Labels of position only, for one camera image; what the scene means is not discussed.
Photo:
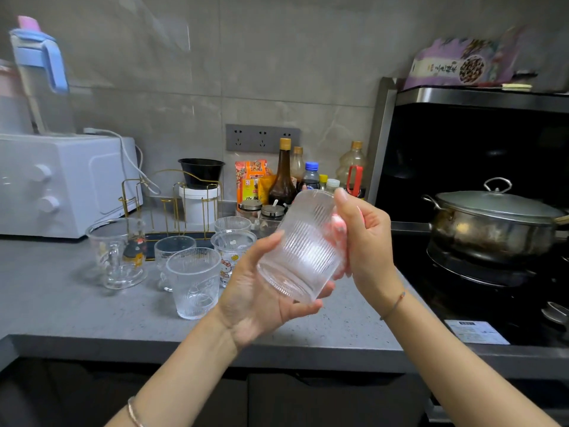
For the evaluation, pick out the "short textured glass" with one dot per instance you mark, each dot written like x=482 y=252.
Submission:
x=171 y=244

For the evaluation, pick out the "dark brown glass bottle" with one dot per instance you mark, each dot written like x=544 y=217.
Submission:
x=282 y=188

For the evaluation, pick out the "clear container pink lid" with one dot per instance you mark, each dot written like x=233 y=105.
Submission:
x=13 y=106

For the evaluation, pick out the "embossed ribbed clear glass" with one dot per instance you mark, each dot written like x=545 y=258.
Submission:
x=193 y=286

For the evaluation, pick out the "stainless steel pot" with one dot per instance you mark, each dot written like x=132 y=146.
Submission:
x=484 y=240

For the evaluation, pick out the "tall ribbed clear glass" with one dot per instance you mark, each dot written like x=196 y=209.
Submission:
x=302 y=244

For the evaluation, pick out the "person's left hand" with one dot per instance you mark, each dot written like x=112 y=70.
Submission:
x=249 y=306

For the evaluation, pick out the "person's right hand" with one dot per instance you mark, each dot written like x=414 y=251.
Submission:
x=369 y=249

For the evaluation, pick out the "steel pot lid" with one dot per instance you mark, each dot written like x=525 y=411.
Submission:
x=498 y=205

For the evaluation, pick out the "clear bottle brown cap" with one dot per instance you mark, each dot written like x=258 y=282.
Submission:
x=298 y=164

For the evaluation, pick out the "pale yellow flat pack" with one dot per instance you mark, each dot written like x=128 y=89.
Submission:
x=518 y=87

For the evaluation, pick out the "white microwave oven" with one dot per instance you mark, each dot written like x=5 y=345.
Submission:
x=66 y=186

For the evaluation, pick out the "cartoon cat print glass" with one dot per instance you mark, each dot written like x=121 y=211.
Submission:
x=231 y=253

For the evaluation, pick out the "yellow liquid bottle white cap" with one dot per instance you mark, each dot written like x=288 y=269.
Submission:
x=332 y=184

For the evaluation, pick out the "orange seasoning packet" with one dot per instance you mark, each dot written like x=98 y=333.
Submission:
x=250 y=180

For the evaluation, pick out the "clear round condiment tray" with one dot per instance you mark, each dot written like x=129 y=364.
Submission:
x=266 y=228

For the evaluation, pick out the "small ribbed clear glass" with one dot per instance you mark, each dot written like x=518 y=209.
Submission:
x=232 y=223

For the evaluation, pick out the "glass spice jar steel lid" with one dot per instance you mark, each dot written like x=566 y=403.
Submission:
x=250 y=205
x=272 y=212

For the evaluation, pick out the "dark bottle blue cap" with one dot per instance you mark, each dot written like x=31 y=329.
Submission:
x=310 y=180

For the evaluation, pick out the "white plastic bucket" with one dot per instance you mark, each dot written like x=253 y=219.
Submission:
x=198 y=206

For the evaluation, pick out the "white label sticker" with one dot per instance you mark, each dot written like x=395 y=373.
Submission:
x=476 y=332

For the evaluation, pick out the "steel ladle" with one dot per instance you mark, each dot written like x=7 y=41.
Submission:
x=555 y=313

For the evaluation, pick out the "black plastic bowl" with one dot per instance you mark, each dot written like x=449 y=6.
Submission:
x=201 y=171

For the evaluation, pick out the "small bottle yellow cap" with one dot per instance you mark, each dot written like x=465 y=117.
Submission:
x=323 y=178

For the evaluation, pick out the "person's left forearm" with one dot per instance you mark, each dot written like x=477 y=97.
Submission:
x=178 y=378

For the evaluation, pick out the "penguin print glass mug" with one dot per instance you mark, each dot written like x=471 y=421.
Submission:
x=113 y=260

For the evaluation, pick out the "pink striped cloth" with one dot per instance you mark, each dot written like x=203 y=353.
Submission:
x=338 y=228

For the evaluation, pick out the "grey wall socket panel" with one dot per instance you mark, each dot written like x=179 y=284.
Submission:
x=262 y=138

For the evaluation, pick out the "yellow seasoning pouch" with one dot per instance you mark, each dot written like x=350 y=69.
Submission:
x=266 y=191

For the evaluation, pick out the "purple food packet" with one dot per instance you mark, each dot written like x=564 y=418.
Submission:
x=438 y=66

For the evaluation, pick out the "clear jug blue lid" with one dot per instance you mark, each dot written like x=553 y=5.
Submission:
x=42 y=102

